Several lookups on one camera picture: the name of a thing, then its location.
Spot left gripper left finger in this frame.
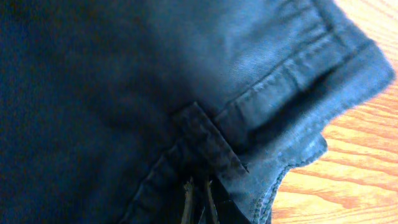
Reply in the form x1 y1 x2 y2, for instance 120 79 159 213
181 177 195 224

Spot blue denim shorts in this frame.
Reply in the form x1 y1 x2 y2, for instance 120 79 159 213
1 0 395 224

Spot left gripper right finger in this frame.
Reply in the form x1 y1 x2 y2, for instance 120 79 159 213
203 179 220 224

